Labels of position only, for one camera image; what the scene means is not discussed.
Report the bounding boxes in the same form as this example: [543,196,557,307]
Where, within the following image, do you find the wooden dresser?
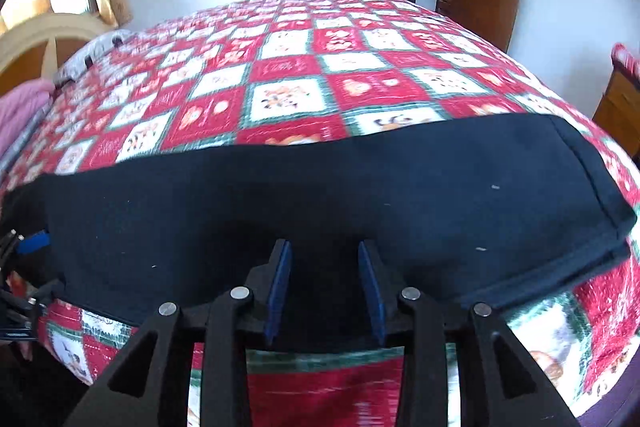
[592,69,640,146]

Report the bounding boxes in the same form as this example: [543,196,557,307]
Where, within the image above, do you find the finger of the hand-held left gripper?
[0,278,67,315]
[0,229,53,269]

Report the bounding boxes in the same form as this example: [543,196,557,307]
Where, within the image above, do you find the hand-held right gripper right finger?
[357,240,583,427]

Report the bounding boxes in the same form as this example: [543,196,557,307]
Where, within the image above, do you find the pink folded blanket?
[0,79,56,158]

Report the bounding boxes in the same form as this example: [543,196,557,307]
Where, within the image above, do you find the red plaid cloth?
[610,42,640,84]

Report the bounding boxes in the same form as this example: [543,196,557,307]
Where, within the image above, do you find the black pants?
[0,113,639,353]

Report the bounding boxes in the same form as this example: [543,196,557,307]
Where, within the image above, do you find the red patchwork printed bedsheet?
[0,0,640,427]

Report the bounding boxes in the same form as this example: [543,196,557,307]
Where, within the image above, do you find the cream wooden bed headboard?
[0,13,119,98]

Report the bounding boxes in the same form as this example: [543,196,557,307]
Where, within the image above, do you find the white patterned pillow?
[52,31,137,88]

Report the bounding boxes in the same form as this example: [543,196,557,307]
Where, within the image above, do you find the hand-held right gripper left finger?
[62,239,294,427]

